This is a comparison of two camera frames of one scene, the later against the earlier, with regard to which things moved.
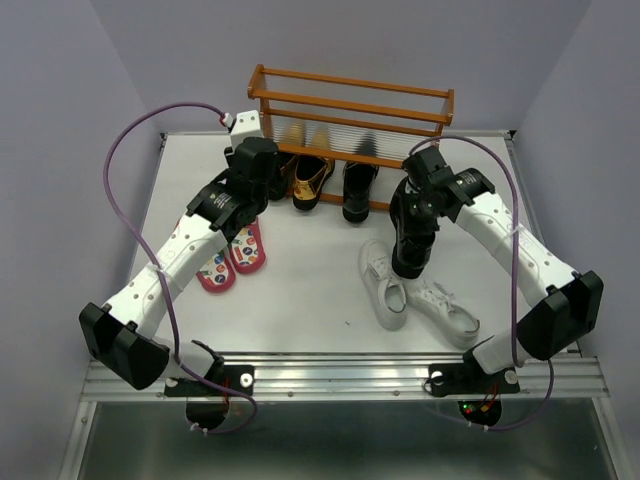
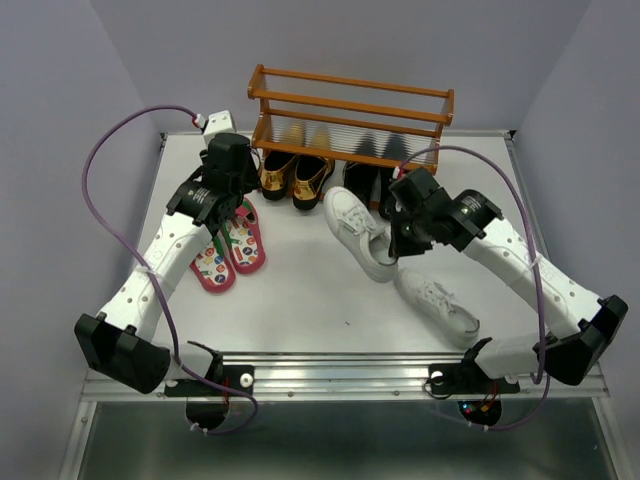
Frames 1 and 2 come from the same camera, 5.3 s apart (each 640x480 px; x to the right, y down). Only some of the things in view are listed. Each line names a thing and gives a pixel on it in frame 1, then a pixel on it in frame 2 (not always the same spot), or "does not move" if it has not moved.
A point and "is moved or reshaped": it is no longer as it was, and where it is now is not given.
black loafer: x=413 y=240 is moved or reshaped
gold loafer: x=311 y=174 does not move
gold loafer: x=277 y=187 does not move
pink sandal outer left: x=219 y=276 does not move
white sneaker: x=384 y=287 → x=361 y=232
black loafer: x=358 y=178 does not move
